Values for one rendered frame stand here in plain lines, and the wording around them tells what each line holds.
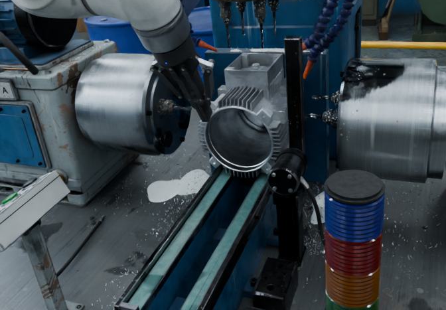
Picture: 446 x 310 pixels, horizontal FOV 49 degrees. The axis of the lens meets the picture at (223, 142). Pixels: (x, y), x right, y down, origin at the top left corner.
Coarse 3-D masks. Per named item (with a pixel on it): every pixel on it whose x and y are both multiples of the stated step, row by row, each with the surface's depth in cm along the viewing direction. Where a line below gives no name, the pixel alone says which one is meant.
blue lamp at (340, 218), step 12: (336, 204) 49; (348, 204) 55; (372, 204) 48; (336, 216) 50; (348, 216) 49; (360, 216) 48; (372, 216) 49; (336, 228) 50; (348, 228) 49; (360, 228) 49; (372, 228) 50; (348, 240) 50; (360, 240) 50
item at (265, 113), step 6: (216, 108) 106; (264, 108) 101; (258, 114) 101; (264, 114) 101; (270, 114) 101; (264, 120) 101; (210, 162) 111; (216, 162) 111; (270, 162) 106; (264, 168) 107; (270, 168) 106
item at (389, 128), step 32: (352, 64) 98; (384, 64) 96; (416, 64) 94; (320, 96) 110; (352, 96) 93; (384, 96) 91; (416, 96) 89; (352, 128) 93; (384, 128) 91; (416, 128) 89; (352, 160) 96; (384, 160) 94; (416, 160) 91
